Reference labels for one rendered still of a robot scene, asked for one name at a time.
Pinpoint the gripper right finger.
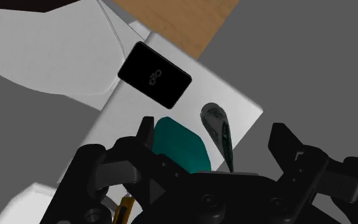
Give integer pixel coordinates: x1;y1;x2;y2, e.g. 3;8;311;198
268;122;358;224

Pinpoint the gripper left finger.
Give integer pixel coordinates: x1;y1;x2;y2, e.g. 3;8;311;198
40;116;193;224

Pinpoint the yellow utility knife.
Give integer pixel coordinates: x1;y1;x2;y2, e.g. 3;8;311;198
111;192;136;224

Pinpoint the teal rounded block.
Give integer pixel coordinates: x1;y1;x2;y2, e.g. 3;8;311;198
151;116;212;174

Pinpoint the black phone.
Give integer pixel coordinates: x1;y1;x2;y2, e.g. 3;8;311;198
117;41;193;110

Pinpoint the dark grey teardrop-shaped tool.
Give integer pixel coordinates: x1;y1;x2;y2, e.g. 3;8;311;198
200;102;235;173

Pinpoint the brown wooden panel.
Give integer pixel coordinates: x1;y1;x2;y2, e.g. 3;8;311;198
111;0;241;60

